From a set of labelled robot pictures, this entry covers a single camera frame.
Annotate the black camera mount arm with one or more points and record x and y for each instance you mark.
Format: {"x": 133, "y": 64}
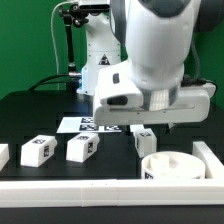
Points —
{"x": 92, "y": 15}

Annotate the paper sheet with markers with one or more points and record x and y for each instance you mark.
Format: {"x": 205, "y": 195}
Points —
{"x": 83, "y": 124}

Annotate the white front fence bar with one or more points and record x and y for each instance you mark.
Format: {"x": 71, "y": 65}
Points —
{"x": 88, "y": 193}

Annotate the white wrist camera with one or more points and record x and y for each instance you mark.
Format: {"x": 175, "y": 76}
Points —
{"x": 115, "y": 89}

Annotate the white left fence bar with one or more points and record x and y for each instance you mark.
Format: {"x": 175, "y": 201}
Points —
{"x": 4, "y": 155}

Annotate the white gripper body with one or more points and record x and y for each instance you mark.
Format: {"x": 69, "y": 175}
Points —
{"x": 192, "y": 105}

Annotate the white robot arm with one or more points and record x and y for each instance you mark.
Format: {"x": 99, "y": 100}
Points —
{"x": 149, "y": 87}

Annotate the white round stool seat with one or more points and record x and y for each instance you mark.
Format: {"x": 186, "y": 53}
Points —
{"x": 172, "y": 165}

